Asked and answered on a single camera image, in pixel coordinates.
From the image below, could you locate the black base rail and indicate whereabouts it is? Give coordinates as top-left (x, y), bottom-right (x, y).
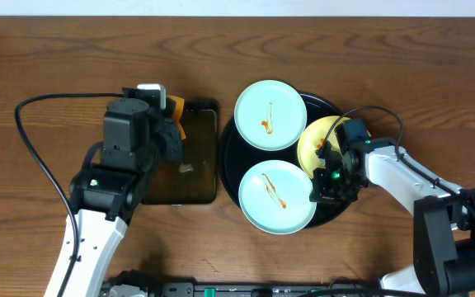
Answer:
top-left (98, 282), bottom-right (371, 297)

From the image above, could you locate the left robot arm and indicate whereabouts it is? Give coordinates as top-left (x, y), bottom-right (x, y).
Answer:
top-left (45, 96), bottom-right (186, 296)

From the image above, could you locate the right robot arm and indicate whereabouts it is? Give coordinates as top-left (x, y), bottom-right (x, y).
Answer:
top-left (309, 138), bottom-right (475, 296)

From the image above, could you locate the light blue plate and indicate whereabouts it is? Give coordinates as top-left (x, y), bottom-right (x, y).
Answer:
top-left (238, 160), bottom-right (317, 235)
top-left (233, 80), bottom-right (308, 151)

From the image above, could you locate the yellow plate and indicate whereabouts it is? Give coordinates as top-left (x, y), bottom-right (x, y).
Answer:
top-left (297, 115), bottom-right (338, 179)

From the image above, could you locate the rectangular black water tray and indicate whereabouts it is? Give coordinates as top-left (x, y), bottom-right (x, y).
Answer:
top-left (142, 98), bottom-right (219, 205)

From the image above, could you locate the orange green sponge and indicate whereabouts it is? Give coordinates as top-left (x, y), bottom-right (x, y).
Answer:
top-left (167, 95), bottom-right (186, 140)

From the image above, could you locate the round black tray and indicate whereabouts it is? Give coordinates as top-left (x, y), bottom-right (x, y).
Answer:
top-left (218, 92), bottom-right (352, 229)

